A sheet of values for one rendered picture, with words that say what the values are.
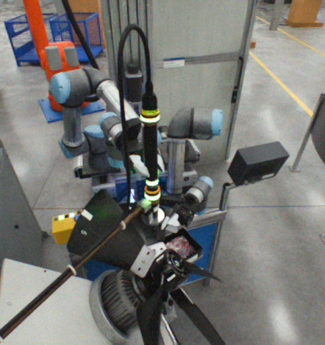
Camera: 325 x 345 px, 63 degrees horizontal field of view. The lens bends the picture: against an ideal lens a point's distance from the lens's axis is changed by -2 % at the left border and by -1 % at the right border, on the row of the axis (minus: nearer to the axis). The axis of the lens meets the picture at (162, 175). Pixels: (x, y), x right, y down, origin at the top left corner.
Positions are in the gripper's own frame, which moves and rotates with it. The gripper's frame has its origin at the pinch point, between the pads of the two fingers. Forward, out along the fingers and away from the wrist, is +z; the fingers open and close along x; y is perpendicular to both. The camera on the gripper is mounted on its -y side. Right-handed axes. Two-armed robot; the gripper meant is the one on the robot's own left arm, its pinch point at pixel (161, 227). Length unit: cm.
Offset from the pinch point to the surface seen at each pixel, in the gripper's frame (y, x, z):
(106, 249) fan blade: -2.8, -17.2, 27.3
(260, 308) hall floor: 62, 112, -56
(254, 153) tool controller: 15, -8, -61
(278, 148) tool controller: 23, -8, -73
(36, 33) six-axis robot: -353, 41, -196
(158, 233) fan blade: 0.9, -1.5, 3.9
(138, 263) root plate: 4.7, -8.8, 21.7
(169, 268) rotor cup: 13.8, -10.1, 17.7
